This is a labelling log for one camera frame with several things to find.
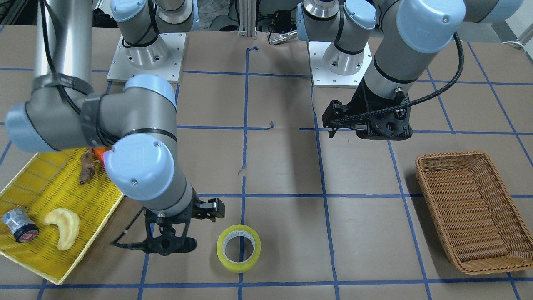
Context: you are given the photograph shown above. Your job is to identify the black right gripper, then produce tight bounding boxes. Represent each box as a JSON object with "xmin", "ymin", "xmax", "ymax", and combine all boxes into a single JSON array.
[{"xmin": 110, "ymin": 203, "xmax": 197, "ymax": 256}]

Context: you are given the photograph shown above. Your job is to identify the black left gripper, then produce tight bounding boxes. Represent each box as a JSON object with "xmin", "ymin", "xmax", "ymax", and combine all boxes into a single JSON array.
[{"xmin": 328, "ymin": 80, "xmax": 413, "ymax": 140}]

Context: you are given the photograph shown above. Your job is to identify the yellow clear tape roll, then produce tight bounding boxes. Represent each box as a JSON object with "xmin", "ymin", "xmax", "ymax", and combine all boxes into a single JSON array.
[{"xmin": 216, "ymin": 224, "xmax": 262, "ymax": 273}]

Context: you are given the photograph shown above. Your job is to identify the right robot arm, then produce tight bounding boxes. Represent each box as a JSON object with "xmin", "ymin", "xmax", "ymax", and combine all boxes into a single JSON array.
[{"xmin": 5, "ymin": 0, "xmax": 200, "ymax": 255}]

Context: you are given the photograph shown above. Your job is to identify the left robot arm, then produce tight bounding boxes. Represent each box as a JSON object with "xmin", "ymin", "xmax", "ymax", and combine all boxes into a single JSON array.
[{"xmin": 296, "ymin": 0, "xmax": 522, "ymax": 140}]

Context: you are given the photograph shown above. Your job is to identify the pale banana slice toy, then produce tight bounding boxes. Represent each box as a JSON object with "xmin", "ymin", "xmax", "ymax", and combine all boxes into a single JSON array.
[{"xmin": 43, "ymin": 207, "xmax": 80, "ymax": 251}]

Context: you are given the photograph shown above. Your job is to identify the purple foam cube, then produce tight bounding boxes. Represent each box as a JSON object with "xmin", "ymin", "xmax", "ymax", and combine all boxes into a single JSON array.
[{"xmin": 102, "ymin": 150, "xmax": 112, "ymax": 169}]

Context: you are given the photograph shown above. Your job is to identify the brown toy animal figure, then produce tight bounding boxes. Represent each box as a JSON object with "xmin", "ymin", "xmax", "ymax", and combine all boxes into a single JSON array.
[{"xmin": 79, "ymin": 147, "xmax": 96, "ymax": 185}]

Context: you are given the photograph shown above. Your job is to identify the orange toy carrot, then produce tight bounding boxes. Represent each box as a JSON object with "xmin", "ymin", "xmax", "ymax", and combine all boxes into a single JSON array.
[{"xmin": 92, "ymin": 147, "xmax": 108, "ymax": 162}]

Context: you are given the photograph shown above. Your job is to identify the yellow woven tray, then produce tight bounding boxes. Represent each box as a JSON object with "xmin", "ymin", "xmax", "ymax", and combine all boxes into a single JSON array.
[{"xmin": 0, "ymin": 148, "xmax": 124, "ymax": 285}]

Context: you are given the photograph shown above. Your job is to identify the small black capped bottle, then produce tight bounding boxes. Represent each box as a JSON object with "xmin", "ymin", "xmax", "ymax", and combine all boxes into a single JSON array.
[{"xmin": 2, "ymin": 207, "xmax": 39, "ymax": 243}]

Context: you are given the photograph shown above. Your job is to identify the brown wicker basket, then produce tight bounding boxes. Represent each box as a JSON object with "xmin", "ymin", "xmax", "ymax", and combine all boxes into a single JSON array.
[{"xmin": 415, "ymin": 151, "xmax": 533, "ymax": 275}]

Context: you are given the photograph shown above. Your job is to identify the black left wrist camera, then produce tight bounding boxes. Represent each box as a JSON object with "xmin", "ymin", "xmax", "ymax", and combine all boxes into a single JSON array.
[{"xmin": 322, "ymin": 100, "xmax": 350, "ymax": 129}]

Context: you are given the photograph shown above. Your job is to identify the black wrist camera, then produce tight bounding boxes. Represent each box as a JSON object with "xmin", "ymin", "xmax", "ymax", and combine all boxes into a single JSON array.
[
  {"xmin": 192, "ymin": 198, "xmax": 225, "ymax": 222},
  {"xmin": 322, "ymin": 100, "xmax": 350, "ymax": 129}
]

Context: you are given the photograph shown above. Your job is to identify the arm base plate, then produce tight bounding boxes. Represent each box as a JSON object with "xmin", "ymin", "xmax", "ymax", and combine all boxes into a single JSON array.
[
  {"xmin": 107, "ymin": 33, "xmax": 187, "ymax": 83},
  {"xmin": 308, "ymin": 41, "xmax": 372, "ymax": 88}
]

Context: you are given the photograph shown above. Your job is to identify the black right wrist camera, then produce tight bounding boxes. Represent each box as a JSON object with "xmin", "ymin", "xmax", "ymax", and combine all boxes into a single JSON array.
[{"xmin": 192, "ymin": 198, "xmax": 225, "ymax": 222}]

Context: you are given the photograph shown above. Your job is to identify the aluminium frame post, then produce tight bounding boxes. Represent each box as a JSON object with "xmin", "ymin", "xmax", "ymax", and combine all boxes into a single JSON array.
[{"xmin": 238, "ymin": 0, "xmax": 257, "ymax": 39}]

